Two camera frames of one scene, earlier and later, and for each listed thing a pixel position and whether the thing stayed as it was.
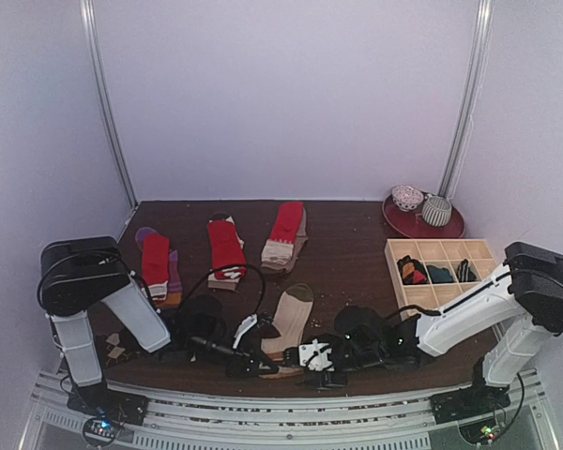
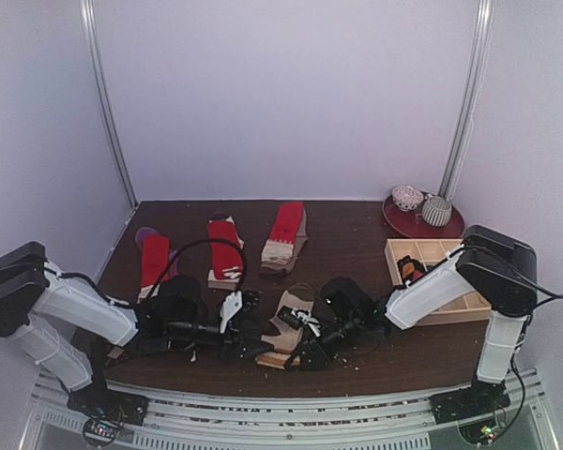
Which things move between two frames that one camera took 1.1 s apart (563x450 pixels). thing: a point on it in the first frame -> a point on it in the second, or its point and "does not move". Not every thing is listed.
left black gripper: x=245 y=354 -> x=235 y=350
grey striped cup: x=436 y=210 does not move
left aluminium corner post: x=89 y=22 does not move
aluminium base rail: x=327 y=423 does not move
